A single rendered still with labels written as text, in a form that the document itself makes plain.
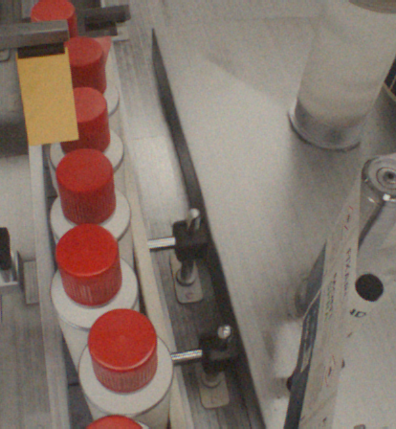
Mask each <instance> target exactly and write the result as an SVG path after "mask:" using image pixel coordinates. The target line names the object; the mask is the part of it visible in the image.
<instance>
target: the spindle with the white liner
mask: <svg viewBox="0 0 396 429"><path fill-rule="evenodd" d="M316 28H317V29H316V32H315V35H314V37H313V40H312V43H311V47H310V53H309V56H308V58H307V61H306V64H305V67H304V69H303V70H304V72H303V76H302V80H301V82H300V83H299V85H298V87H297V91H296V93H297V98H296V99H295V101H294V102H293V104H292V106H291V109H290V113H289V115H290V121H291V124H292V126H293V128H294V130H295V131H296V132H297V134H298V135H300V136H301V137H302V138H303V139H306V140H307V141H309V142H311V143H313V144H315V145H317V146H320V147H324V148H327V149H344V148H349V147H352V146H354V145H355V144H356V143H358V142H359V140H360V139H361V138H362V136H363V134H364V131H365V123H366V122H367V121H368V120H369V118H370V116H371V114H372V111H373V110H372V106H373V104H374V102H375V101H376V100H377V98H378V96H379V92H380V89H381V87H382V86H383V84H384V81H385V77H386V75H387V74H388V72H389V70H390V68H391V64H392V62H393V60H394V58H395V56H396V0H323V3H322V9H321V11H320V15H319V21H318V25H317V26H316Z"/></svg>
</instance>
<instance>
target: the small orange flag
mask: <svg viewBox="0 0 396 429"><path fill-rule="evenodd" d="M16 58H17V70H18V74H19V79H20V84H21V87H20V90H21V95H22V100H23V105H24V109H25V110H24V115H25V121H26V126H27V130H28V136H29V137H28V142H29V146H36V145H44V144H51V143H59V142H67V141H74V140H78V139H79V138H78V132H77V120H76V108H75V102H74V95H73V89H72V85H73V84H72V77H71V71H70V65H69V53H68V48H65V46H64V42H61V43H54V44H42V45H32V46H21V47H17V53H16Z"/></svg>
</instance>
